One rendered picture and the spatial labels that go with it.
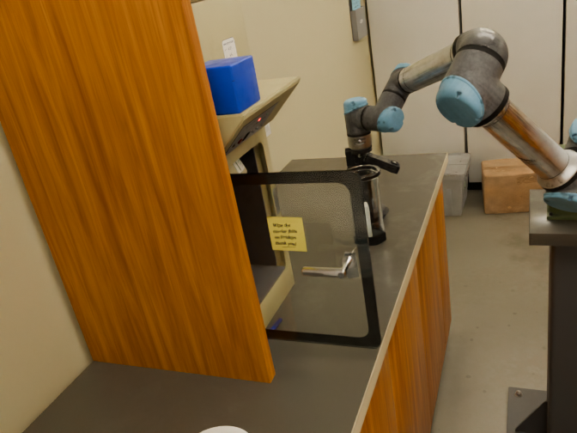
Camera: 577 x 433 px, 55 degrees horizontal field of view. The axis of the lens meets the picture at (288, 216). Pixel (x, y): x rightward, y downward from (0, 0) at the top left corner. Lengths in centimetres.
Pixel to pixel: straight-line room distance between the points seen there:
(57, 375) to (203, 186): 65
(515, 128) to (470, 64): 19
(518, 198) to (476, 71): 270
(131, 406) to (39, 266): 38
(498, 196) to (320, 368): 287
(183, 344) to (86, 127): 51
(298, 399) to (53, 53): 82
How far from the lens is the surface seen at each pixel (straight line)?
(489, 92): 136
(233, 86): 106
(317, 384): 123
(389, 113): 166
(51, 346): 146
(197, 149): 103
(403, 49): 415
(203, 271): 115
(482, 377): 266
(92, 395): 141
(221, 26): 127
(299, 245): 113
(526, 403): 254
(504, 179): 394
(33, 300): 141
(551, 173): 153
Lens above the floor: 174
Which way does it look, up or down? 24 degrees down
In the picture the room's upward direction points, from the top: 11 degrees counter-clockwise
